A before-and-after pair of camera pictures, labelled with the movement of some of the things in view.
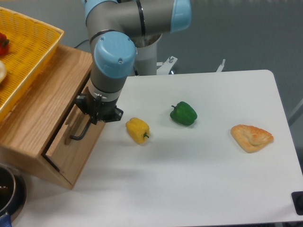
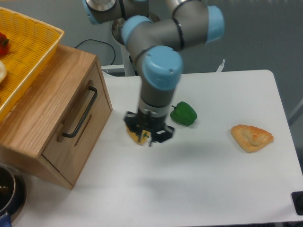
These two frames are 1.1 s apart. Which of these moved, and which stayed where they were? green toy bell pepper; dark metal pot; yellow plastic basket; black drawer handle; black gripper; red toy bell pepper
Moved: black drawer handle; black gripper
Stayed: green toy bell pepper; dark metal pot; red toy bell pepper; yellow plastic basket
